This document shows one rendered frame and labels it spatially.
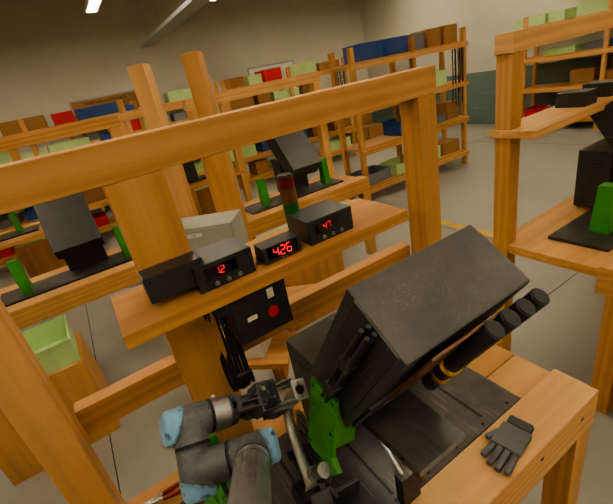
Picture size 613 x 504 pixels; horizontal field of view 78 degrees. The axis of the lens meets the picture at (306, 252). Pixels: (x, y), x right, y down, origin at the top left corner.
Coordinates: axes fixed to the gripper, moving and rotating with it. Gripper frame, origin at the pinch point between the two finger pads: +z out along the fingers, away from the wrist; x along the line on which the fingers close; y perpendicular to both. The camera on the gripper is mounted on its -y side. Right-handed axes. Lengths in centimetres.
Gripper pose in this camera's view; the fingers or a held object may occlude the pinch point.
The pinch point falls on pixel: (295, 391)
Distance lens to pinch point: 110.8
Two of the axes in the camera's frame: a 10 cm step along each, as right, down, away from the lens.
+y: 4.3, -5.6, -7.1
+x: -3.5, -8.3, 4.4
